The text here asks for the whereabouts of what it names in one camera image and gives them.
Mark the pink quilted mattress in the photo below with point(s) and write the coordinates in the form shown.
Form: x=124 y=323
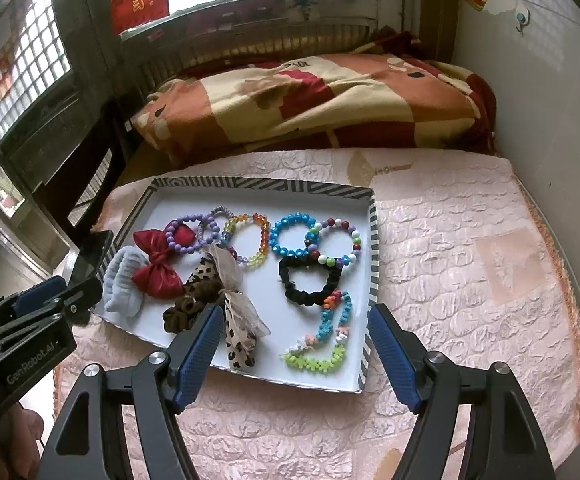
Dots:
x=469 y=285

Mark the red satin hair bow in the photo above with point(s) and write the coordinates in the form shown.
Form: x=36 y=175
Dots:
x=162 y=272

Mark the white tray with striped rim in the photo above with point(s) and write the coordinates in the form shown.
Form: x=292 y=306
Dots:
x=270 y=290

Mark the dark wooden chair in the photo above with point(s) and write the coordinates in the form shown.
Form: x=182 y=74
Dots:
x=95 y=180

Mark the pale grey scrunchie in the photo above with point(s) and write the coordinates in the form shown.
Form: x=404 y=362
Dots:
x=122 y=300

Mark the dark wooden headboard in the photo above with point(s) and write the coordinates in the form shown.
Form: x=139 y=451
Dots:
x=220 y=45

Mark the black scrunchie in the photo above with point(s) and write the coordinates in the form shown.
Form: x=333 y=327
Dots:
x=310 y=297

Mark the person's left hand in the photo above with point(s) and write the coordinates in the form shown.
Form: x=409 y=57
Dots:
x=20 y=435

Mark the wall hook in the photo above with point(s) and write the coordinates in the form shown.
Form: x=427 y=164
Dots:
x=521 y=19

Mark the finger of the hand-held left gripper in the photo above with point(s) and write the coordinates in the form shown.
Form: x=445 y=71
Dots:
x=40 y=292
x=90 y=260

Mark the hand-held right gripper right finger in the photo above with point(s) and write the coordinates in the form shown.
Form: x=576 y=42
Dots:
x=394 y=360

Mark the brown scrunchie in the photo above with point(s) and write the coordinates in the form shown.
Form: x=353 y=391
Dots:
x=180 y=312

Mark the leopard print hair bow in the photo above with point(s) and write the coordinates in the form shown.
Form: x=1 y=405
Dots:
x=240 y=350

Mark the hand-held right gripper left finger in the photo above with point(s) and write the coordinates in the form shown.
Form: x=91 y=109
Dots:
x=195 y=360

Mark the red and cream printed blanket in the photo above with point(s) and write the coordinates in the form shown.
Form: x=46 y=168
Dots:
x=320 y=100

